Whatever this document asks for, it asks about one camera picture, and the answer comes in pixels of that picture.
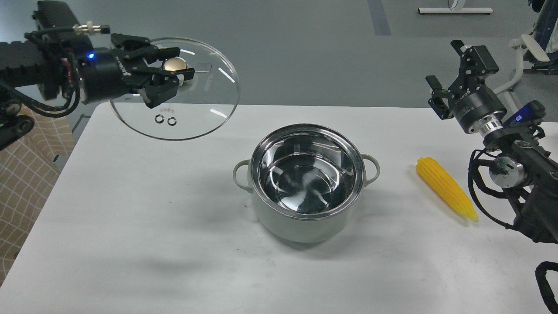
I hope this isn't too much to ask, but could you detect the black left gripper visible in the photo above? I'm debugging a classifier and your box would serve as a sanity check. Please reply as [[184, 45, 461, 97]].
[[78, 34, 195, 109]]

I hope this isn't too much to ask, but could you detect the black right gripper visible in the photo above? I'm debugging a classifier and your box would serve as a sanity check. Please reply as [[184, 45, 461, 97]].
[[425, 40, 507, 134]]

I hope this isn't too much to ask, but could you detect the glass pot lid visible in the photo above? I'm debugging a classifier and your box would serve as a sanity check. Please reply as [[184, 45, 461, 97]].
[[110, 37, 240, 141]]

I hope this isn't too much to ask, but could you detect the yellow corn cob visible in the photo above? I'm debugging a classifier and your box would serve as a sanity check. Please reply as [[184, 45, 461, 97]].
[[416, 157, 479, 222]]

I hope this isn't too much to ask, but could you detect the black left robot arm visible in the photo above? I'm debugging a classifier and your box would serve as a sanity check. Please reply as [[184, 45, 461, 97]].
[[0, 0, 195, 149]]

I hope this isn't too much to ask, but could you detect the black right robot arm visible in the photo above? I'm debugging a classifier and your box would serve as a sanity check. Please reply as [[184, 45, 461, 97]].
[[425, 40, 558, 244]]

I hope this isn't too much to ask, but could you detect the pale green steel pot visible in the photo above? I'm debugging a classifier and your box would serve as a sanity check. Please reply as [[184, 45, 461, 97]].
[[232, 123, 381, 244]]

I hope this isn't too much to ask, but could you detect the white and blue chair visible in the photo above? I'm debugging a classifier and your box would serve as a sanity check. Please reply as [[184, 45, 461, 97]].
[[503, 0, 558, 91]]

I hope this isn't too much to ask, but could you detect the beige checkered cloth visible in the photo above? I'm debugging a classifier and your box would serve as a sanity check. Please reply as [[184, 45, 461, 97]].
[[0, 106, 76, 283]]

